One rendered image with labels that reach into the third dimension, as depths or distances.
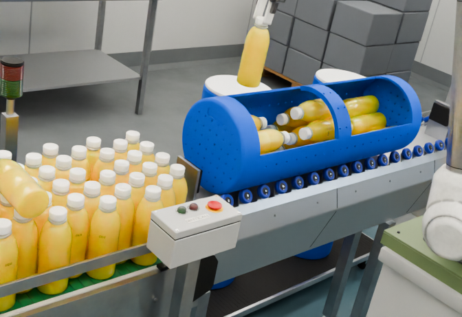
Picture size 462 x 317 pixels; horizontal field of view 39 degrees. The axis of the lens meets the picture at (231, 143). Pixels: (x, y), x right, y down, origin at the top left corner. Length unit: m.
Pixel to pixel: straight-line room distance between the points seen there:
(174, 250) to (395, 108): 1.27
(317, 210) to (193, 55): 4.15
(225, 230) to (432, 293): 0.55
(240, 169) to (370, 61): 3.69
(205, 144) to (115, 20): 3.74
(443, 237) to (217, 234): 0.51
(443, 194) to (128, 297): 0.78
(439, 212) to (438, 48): 5.88
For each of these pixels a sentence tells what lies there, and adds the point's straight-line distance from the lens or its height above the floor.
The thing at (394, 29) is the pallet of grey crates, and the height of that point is 0.79.
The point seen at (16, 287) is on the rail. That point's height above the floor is 0.96.
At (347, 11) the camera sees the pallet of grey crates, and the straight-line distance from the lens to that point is 5.42.
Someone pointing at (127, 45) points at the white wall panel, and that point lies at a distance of 5.74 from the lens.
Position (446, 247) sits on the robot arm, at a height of 1.18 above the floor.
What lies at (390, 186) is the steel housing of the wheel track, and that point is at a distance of 2.52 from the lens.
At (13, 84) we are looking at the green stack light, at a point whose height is 1.20.
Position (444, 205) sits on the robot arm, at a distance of 1.52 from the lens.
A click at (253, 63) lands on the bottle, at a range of 1.94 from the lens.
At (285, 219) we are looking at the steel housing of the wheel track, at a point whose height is 0.86.
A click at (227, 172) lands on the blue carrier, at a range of 1.88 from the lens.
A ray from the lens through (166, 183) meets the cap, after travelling 1.67.
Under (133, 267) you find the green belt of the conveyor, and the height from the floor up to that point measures 0.90.
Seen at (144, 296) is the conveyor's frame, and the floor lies 0.84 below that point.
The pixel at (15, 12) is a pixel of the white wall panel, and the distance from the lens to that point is 5.16.
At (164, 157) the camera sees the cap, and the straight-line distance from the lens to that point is 1.78.
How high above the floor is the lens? 1.89
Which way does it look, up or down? 24 degrees down
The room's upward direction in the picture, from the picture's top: 11 degrees clockwise
